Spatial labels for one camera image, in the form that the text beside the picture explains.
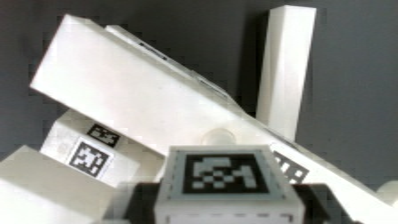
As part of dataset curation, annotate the white chair leg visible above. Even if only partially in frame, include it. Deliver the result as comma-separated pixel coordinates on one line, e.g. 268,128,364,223
155,145,306,224

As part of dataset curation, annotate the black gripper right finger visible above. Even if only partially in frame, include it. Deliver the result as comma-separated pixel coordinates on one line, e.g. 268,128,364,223
293,184,362,224

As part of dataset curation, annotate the white chair back frame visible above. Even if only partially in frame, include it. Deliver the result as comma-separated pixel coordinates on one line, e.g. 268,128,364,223
0,13,398,224

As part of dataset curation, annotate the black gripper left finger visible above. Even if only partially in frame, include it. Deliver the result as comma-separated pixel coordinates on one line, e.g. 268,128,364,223
100,181,163,224

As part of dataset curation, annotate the white U-shaped fence frame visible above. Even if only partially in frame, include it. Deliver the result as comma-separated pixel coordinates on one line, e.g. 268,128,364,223
256,5,316,140

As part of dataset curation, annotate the white short leg post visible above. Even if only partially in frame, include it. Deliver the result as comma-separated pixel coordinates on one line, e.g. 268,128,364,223
41,110,163,187

